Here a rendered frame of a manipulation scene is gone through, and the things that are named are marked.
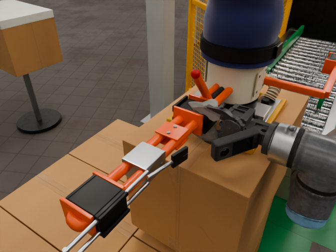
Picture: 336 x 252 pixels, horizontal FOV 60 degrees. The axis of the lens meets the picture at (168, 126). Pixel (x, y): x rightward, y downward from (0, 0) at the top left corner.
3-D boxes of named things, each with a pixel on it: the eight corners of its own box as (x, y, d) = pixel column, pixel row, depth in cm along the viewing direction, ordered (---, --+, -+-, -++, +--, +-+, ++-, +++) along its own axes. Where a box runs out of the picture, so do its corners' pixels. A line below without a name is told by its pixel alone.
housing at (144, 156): (142, 155, 66) (141, 140, 63) (167, 167, 63) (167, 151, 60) (121, 174, 61) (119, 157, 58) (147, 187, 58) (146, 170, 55)
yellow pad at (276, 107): (258, 96, 109) (261, 84, 106) (285, 103, 104) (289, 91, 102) (219, 143, 86) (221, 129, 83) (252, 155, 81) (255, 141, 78)
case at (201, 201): (207, 142, 150) (214, 71, 128) (285, 173, 132) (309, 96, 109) (131, 223, 110) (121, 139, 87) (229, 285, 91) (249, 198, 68)
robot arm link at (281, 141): (283, 174, 63) (293, 139, 57) (261, 166, 65) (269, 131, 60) (293, 152, 69) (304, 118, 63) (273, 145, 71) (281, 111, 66)
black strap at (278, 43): (219, 32, 99) (220, 20, 97) (289, 45, 89) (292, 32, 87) (185, 53, 84) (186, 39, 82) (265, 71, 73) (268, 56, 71)
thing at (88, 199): (98, 188, 57) (95, 169, 54) (127, 204, 54) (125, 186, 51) (64, 218, 51) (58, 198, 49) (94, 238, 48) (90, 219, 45)
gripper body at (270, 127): (229, 126, 77) (275, 142, 71) (215, 143, 71) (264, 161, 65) (232, 101, 72) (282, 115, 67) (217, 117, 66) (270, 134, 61)
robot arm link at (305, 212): (323, 204, 73) (340, 165, 67) (326, 240, 64) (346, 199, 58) (284, 194, 76) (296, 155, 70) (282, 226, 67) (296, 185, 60)
